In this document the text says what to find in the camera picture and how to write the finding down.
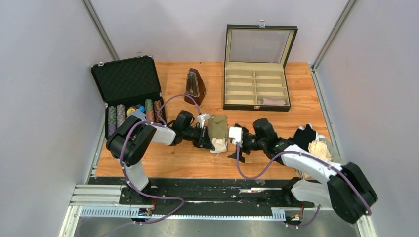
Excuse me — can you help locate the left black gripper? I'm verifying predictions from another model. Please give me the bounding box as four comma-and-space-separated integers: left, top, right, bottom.
182, 125, 215, 151

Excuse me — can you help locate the olive green white underwear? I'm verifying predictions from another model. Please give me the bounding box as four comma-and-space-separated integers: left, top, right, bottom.
208, 115, 228, 154

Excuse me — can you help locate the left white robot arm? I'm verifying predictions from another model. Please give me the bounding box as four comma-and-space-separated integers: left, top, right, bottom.
106, 111, 215, 204

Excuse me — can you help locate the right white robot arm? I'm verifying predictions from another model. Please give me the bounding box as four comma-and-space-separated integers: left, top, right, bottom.
228, 118, 378, 224

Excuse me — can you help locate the black underwear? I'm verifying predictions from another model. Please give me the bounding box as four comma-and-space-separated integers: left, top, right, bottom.
289, 123, 318, 152

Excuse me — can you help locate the beige underwear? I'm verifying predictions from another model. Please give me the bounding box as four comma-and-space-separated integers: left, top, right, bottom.
308, 140, 333, 161

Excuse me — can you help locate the wooden metronome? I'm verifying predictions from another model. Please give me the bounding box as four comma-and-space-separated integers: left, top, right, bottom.
184, 68, 207, 106

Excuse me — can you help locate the pink cloth in box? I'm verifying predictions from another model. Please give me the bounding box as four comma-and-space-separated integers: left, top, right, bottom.
262, 98, 287, 106

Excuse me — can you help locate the orange black chip stack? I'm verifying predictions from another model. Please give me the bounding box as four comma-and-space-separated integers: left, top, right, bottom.
153, 100, 163, 122

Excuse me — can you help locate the green red chip stack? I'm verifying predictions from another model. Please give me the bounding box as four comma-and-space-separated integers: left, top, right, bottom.
145, 99, 155, 122

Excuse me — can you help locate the blue playing cards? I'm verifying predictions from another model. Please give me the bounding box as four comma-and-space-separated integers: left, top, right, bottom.
128, 109, 147, 121

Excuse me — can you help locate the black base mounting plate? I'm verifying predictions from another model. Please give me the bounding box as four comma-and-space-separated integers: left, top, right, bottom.
88, 177, 315, 216

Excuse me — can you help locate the black compartment display box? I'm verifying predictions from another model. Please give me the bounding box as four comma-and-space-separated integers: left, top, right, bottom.
223, 20, 298, 112

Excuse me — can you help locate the yellow dealer chip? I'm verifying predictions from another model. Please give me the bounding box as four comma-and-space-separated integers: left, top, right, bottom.
126, 108, 136, 115

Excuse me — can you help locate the purple grey chip stack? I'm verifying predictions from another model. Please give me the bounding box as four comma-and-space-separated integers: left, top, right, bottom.
117, 104, 126, 128

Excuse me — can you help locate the black poker chip case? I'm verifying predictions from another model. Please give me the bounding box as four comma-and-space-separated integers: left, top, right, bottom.
90, 55, 165, 138

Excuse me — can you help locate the green purple chip stack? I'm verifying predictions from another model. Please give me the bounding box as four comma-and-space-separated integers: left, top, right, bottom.
108, 106, 117, 137

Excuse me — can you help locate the grey cloth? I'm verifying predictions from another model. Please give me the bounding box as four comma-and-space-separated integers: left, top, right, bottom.
319, 137, 345, 164

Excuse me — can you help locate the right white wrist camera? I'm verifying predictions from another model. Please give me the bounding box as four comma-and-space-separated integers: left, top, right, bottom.
228, 126, 243, 145

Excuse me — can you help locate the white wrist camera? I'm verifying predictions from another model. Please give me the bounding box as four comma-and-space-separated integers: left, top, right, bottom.
196, 113, 211, 128
228, 126, 243, 145

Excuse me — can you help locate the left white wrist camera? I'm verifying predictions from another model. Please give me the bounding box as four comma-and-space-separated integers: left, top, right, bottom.
196, 113, 211, 128

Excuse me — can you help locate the aluminium frame rail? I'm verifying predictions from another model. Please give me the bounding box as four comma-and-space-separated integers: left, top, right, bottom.
59, 185, 377, 237

